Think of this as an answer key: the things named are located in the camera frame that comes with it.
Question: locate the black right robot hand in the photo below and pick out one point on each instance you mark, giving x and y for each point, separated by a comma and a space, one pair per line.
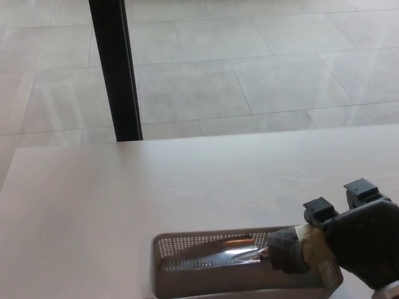
368, 243

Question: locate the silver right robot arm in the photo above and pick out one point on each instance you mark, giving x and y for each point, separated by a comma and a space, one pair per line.
389, 292

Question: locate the grey perforated plastic basket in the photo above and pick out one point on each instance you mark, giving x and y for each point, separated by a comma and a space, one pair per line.
187, 286

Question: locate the black vertical post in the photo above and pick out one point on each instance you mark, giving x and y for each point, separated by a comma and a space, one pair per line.
113, 68

